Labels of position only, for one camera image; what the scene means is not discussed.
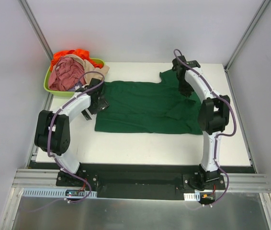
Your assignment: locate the dark green t shirt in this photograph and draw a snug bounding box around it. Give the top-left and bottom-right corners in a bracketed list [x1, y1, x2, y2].
[95, 70, 202, 135]

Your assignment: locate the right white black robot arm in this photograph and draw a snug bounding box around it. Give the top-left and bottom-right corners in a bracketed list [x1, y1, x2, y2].
[172, 55, 230, 191]

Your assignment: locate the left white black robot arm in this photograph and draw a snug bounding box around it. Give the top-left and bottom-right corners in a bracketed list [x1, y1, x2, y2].
[34, 79, 109, 186]

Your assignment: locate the lavender t shirt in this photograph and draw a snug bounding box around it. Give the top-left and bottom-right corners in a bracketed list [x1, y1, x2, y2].
[68, 82, 83, 92]

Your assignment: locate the beige t shirt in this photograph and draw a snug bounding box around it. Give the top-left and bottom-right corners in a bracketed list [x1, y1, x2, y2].
[65, 54, 110, 85]

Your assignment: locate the pink t shirt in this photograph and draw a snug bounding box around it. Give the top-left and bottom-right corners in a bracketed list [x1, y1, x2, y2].
[48, 56, 83, 91]

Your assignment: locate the orange t shirt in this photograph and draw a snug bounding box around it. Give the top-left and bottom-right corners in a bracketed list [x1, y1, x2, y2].
[49, 49, 105, 71]

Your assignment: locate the lime green plastic basket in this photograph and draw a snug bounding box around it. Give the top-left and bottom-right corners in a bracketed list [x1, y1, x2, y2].
[43, 57, 105, 98]

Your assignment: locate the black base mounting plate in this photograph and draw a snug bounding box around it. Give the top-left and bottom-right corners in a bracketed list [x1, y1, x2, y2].
[29, 161, 227, 199]

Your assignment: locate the aluminium front rail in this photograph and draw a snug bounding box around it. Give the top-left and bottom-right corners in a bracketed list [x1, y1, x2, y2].
[12, 169, 271, 193]

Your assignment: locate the right white slotted cable duct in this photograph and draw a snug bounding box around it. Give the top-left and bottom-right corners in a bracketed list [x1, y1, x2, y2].
[183, 192, 201, 202]

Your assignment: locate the white slotted cable duct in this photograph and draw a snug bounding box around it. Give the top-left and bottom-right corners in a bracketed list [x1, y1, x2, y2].
[23, 188, 97, 199]
[183, 192, 201, 202]

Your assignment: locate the left white slotted cable duct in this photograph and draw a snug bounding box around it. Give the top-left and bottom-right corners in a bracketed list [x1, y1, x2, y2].
[23, 188, 97, 199]

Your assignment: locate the right aluminium frame post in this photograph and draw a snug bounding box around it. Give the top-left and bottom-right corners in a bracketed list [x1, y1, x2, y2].
[224, 0, 271, 173]

